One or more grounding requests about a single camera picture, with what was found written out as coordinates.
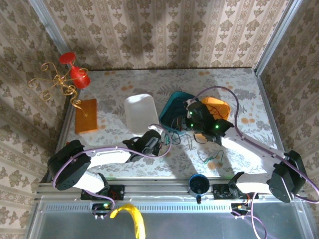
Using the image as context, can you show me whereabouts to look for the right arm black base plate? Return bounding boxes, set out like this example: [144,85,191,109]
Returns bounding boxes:
[213,184,259,200]

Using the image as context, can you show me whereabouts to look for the aluminium corner post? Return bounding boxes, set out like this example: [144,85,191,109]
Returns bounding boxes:
[254,0,304,75]
[27,0,68,54]

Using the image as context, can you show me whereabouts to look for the perforated metal trough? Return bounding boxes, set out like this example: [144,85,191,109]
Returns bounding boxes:
[24,195,319,239]

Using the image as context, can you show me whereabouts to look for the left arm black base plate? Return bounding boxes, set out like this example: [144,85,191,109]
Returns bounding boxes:
[81,184,125,201]

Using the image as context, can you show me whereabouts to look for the blue metal mug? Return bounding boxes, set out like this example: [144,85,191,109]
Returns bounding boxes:
[188,174,210,205]

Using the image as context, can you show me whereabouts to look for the left aluminium corner post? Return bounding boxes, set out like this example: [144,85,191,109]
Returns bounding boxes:
[27,0,68,54]

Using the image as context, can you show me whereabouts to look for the gold wire curl stand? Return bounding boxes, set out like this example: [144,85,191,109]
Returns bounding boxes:
[27,61,89,118]

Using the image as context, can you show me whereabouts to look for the yellow banana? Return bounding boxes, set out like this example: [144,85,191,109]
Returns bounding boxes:
[109,203,147,239]

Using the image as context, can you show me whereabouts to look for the left controller board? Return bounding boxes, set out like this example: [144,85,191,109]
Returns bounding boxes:
[91,203,113,220]

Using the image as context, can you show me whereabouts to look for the white plastic tray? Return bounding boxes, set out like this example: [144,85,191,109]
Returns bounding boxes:
[124,93,160,137]

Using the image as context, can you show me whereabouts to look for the orange wooden board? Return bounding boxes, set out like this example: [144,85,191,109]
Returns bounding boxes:
[74,99,98,135]

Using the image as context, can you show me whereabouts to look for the thin green cable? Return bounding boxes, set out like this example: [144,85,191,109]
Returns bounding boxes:
[203,150,225,165]
[159,131,181,163]

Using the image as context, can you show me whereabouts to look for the orange plastic tray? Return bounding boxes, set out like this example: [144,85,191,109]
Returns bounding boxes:
[200,96,231,123]

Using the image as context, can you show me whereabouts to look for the thin red cable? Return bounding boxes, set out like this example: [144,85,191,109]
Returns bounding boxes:
[208,109,225,120]
[207,104,229,120]

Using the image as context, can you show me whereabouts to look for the aluminium front frame rail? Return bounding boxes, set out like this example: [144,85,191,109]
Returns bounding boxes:
[34,177,307,200]

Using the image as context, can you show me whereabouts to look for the right aluminium corner post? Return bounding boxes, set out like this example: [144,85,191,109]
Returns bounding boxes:
[254,0,304,75]

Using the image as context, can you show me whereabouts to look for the red plastic goblet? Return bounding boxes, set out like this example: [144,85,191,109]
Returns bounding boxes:
[59,51,91,89]

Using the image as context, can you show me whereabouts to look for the teal plastic tray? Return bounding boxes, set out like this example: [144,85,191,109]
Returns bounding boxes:
[159,91,200,132]

